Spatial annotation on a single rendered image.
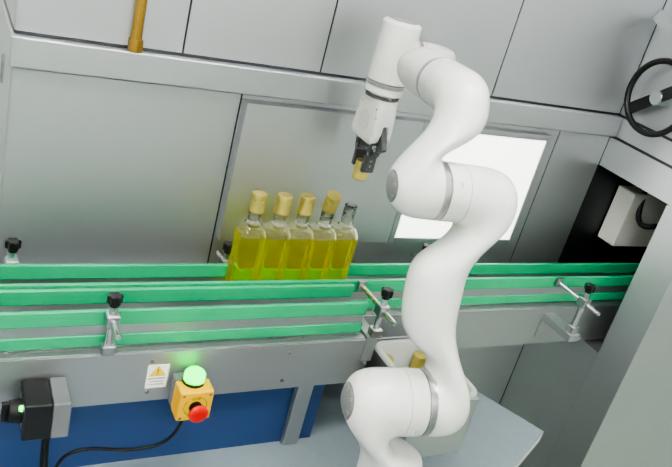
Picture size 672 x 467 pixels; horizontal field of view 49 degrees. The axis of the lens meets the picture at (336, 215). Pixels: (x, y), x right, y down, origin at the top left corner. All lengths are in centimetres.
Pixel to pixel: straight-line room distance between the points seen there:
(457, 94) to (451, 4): 63
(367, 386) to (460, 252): 28
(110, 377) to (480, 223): 78
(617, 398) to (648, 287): 35
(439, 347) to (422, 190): 28
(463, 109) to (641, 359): 127
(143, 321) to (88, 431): 28
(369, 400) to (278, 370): 42
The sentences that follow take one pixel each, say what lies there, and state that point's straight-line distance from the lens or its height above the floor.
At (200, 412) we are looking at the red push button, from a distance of 154.
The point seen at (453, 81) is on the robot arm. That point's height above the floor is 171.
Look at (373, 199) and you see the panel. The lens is 189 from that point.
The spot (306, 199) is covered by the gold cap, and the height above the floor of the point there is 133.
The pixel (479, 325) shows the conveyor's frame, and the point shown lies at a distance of 206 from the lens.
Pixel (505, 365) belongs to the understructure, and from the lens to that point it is 260.
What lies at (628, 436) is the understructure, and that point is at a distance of 255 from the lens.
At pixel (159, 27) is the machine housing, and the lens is 158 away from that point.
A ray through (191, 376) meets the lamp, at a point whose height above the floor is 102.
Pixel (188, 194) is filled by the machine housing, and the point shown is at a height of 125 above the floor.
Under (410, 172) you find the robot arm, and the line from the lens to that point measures 119.
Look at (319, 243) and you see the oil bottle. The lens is 168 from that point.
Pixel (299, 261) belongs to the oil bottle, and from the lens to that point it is 169.
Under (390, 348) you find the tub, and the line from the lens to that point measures 183.
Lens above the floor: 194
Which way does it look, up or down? 23 degrees down
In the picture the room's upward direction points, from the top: 15 degrees clockwise
